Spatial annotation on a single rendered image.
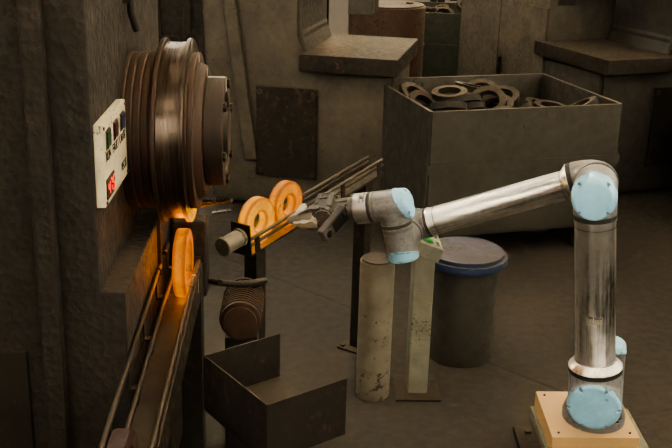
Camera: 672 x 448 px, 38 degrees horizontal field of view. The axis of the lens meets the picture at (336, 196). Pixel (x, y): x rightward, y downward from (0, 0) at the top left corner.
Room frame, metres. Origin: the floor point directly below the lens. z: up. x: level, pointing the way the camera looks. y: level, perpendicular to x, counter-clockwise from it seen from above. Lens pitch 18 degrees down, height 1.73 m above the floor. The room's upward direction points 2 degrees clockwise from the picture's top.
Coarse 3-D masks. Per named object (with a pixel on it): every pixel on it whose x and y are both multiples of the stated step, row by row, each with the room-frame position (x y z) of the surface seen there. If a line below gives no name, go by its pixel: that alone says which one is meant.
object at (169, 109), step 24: (168, 48) 2.36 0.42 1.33; (192, 48) 2.43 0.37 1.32; (168, 72) 2.27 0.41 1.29; (168, 96) 2.23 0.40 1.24; (168, 120) 2.20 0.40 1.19; (168, 144) 2.19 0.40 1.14; (168, 168) 2.19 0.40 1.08; (168, 192) 2.21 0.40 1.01; (168, 216) 2.30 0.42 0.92; (192, 216) 2.36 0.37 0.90
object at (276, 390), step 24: (216, 360) 1.96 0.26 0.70; (240, 360) 2.00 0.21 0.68; (264, 360) 2.03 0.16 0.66; (216, 384) 1.89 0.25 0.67; (240, 384) 1.81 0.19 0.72; (264, 384) 2.02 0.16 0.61; (288, 384) 2.03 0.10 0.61; (336, 384) 1.84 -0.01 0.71; (216, 408) 1.90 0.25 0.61; (240, 408) 1.81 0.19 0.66; (264, 408) 1.74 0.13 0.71; (288, 408) 1.76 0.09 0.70; (312, 408) 1.80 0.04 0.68; (336, 408) 1.84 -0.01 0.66; (240, 432) 1.81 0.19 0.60; (264, 432) 1.74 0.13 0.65; (288, 432) 1.76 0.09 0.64; (312, 432) 1.80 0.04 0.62; (336, 432) 1.84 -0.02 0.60
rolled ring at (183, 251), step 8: (176, 232) 2.40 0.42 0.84; (184, 232) 2.40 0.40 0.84; (176, 240) 2.37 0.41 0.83; (184, 240) 2.37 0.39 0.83; (192, 240) 2.48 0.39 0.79; (176, 248) 2.35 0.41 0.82; (184, 248) 2.35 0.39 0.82; (192, 248) 2.48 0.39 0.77; (176, 256) 2.33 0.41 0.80; (184, 256) 2.34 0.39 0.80; (192, 256) 2.48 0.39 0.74; (176, 264) 2.33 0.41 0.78; (184, 264) 2.33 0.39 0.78; (192, 264) 2.47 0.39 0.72; (176, 272) 2.32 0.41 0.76; (184, 272) 2.33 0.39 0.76; (192, 272) 2.47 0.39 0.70; (176, 280) 2.32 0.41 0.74; (184, 280) 2.33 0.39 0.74; (176, 288) 2.33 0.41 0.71; (184, 288) 2.33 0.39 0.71; (176, 296) 2.37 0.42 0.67; (184, 296) 2.36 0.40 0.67
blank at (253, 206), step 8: (248, 200) 2.88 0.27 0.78; (256, 200) 2.87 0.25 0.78; (264, 200) 2.90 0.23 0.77; (248, 208) 2.85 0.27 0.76; (256, 208) 2.87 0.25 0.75; (264, 208) 2.90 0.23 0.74; (272, 208) 2.94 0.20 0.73; (240, 216) 2.84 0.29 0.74; (248, 216) 2.84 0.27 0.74; (264, 216) 2.92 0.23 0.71; (272, 216) 2.94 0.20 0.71; (248, 224) 2.84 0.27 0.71; (264, 224) 2.91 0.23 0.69; (256, 232) 2.87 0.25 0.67; (264, 240) 2.90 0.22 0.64
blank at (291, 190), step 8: (280, 184) 3.00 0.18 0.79; (288, 184) 3.01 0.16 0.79; (296, 184) 3.05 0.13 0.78; (272, 192) 2.98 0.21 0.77; (280, 192) 2.97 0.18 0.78; (288, 192) 3.01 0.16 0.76; (296, 192) 3.05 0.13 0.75; (272, 200) 2.97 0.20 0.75; (280, 200) 2.98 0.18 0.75; (288, 200) 3.06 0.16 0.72; (296, 200) 3.05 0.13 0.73; (280, 208) 2.98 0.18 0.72; (288, 208) 3.05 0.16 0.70; (296, 208) 3.05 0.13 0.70; (280, 216) 2.98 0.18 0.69; (280, 224) 2.98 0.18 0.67; (288, 224) 3.01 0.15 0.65
